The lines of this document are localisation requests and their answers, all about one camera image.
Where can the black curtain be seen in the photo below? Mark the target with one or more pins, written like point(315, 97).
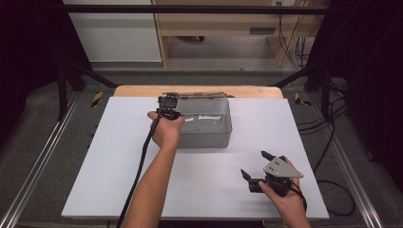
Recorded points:
point(28, 57)
point(367, 63)

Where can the light wooden desk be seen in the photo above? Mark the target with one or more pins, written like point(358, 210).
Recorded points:
point(215, 23)

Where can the person's left hand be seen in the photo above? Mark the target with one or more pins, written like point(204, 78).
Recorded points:
point(166, 131)

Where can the person's right hand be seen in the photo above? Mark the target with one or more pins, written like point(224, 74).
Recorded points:
point(285, 202)

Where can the yellow black striped tape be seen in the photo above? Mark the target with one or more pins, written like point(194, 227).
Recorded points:
point(97, 99)
point(301, 99)

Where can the white cabinet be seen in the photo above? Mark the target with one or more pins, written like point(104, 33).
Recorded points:
point(117, 34)

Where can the grey desk socket box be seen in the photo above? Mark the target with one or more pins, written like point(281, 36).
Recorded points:
point(262, 31)

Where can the transparent grey lidded plastic box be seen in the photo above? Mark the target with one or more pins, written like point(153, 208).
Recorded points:
point(206, 133)

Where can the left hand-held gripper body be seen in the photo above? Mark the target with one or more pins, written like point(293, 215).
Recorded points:
point(168, 106)

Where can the aluminium floor rail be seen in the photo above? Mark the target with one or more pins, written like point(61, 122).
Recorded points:
point(355, 183)
point(34, 171)

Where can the black frame post with brace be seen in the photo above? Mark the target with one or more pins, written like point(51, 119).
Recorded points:
point(63, 88)
point(324, 82)

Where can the white table cover board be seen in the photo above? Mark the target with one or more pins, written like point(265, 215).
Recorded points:
point(206, 190)

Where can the black horizontal frame bar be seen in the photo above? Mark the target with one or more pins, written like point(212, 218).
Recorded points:
point(190, 9)

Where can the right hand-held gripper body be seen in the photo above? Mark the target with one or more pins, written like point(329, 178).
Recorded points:
point(278, 175)

